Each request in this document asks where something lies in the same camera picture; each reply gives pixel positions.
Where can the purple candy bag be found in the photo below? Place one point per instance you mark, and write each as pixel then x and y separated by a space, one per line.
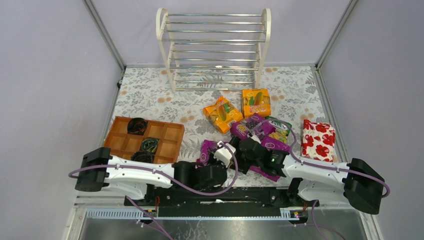
pixel 254 125
pixel 271 144
pixel 207 151

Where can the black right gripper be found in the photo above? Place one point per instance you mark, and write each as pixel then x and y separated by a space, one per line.
pixel 247 151

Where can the wooden compartment tray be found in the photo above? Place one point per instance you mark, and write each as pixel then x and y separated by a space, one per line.
pixel 162 140

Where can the red floral fabric pouch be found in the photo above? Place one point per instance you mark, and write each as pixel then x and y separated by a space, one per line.
pixel 318 141

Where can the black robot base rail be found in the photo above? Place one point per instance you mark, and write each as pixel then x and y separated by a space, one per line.
pixel 238 202

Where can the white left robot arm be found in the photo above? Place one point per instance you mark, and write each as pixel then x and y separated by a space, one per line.
pixel 101 170

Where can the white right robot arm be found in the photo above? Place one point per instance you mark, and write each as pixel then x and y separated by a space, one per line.
pixel 355 183

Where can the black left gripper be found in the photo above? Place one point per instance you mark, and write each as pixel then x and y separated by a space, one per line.
pixel 208 163

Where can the green candy bag right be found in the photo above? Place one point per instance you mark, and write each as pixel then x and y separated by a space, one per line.
pixel 281 132

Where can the orange candy bag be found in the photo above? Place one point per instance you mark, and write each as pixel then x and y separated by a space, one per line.
pixel 222 115
pixel 255 101

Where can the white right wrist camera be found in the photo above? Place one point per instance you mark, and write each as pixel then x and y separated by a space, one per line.
pixel 255 137

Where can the cream metal shelf rack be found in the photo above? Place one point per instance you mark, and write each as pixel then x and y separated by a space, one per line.
pixel 213 51

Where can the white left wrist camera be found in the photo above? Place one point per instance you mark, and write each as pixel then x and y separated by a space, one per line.
pixel 225 154

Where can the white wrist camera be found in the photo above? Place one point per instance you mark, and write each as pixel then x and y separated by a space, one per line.
pixel 225 154
pixel 255 137

